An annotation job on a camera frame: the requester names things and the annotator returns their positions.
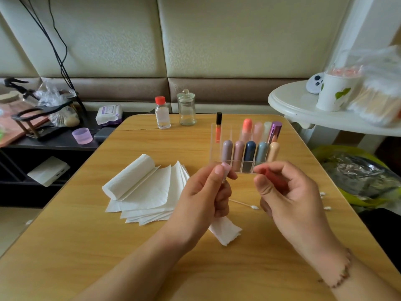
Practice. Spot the person's left hand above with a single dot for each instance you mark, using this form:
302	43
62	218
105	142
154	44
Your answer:
197	207

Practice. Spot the person's right hand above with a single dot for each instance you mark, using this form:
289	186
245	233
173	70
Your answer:
294	207

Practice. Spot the pile of cotton swabs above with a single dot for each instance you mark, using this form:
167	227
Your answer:
324	195

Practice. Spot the white tissue sheet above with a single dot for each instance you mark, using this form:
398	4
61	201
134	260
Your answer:
224	232

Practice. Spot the dark red lipstick cap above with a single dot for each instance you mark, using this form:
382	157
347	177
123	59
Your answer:
266	174

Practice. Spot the thin wooden cotton swab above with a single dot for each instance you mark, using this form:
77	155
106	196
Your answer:
244	205

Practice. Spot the stack of white tissues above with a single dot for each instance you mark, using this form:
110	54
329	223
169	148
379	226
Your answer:
150	197

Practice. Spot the clear acrylic lipstick organizer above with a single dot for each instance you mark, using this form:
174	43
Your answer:
249	150

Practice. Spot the person's right forearm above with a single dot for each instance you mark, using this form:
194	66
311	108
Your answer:
366	286

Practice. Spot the person's left forearm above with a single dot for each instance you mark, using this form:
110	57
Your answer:
131	276

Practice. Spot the yellow-green bin with bag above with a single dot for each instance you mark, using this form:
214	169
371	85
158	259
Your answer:
363	178

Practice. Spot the glass jar with lid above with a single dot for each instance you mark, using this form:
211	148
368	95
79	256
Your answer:
186	111

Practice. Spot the clear bottle red cap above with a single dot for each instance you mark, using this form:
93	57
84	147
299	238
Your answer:
163	116

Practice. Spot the white round side table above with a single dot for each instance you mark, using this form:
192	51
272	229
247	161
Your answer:
294	103

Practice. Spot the white mug green leaf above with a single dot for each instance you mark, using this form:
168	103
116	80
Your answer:
335	94

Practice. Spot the white panda figure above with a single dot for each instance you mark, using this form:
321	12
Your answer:
314	83

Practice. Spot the wet wipes pack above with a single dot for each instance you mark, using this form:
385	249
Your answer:
109	115

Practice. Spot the small purple plastic cup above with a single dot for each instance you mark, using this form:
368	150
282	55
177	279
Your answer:
82	136

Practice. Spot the black low shelf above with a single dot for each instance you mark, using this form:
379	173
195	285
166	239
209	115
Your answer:
56	147

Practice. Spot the white power bank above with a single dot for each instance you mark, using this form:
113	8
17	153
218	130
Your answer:
48	171

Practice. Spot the beige padded backrest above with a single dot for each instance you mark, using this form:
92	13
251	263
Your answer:
250	34

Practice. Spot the crumpled clear plastic bag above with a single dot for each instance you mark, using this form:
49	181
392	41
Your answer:
51	94

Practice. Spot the pink tray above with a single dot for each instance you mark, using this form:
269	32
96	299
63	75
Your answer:
12	129

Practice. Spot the jar with wooden lid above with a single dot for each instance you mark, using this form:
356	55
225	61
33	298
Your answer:
7	97

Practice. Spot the black clip tool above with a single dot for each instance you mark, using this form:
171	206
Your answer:
12	82

